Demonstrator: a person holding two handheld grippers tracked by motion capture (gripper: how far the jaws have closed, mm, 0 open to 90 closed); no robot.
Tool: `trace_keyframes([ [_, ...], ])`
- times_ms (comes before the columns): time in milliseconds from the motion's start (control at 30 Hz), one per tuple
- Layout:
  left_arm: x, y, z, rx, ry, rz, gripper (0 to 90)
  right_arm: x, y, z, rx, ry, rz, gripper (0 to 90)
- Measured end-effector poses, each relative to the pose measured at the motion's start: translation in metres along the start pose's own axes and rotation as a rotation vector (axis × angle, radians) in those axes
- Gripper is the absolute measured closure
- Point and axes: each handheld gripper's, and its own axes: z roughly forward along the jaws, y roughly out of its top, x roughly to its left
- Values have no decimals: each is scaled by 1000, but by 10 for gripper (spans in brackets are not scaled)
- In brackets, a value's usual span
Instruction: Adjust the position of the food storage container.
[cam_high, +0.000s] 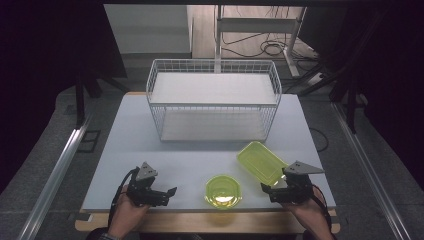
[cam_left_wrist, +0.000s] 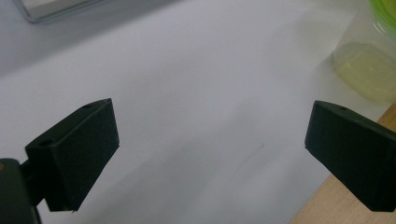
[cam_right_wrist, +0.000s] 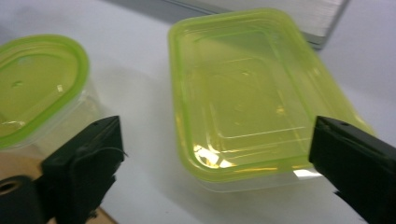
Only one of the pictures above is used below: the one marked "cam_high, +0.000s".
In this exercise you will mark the metal floor rail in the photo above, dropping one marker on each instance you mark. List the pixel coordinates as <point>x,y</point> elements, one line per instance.
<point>53,180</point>
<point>370,173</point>

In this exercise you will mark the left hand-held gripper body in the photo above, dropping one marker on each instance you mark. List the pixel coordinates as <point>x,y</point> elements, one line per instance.
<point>144,186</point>

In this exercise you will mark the person's left hand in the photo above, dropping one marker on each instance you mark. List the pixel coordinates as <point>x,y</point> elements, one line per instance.
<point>126,216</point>

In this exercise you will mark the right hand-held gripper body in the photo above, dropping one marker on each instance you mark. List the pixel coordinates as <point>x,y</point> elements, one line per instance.
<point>295,186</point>

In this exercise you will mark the person's right hand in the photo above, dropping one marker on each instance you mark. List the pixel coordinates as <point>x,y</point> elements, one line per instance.
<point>308,215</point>

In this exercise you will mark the wooden table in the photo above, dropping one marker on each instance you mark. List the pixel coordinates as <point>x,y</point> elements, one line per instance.
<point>206,222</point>

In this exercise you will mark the green rectangular plastic container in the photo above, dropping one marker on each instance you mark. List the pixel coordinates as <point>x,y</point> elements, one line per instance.
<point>261,162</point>

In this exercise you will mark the white metal desk frame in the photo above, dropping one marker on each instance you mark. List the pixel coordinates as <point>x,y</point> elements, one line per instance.
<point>256,25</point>

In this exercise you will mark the green round plastic bowl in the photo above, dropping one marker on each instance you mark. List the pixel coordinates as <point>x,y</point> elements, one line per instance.
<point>223,192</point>

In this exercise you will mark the white cabinet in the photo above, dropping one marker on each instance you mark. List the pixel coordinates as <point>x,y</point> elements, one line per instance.
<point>150,30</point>

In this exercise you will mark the black stand legs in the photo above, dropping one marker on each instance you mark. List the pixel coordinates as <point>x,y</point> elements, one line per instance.
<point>350,100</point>
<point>80,100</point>

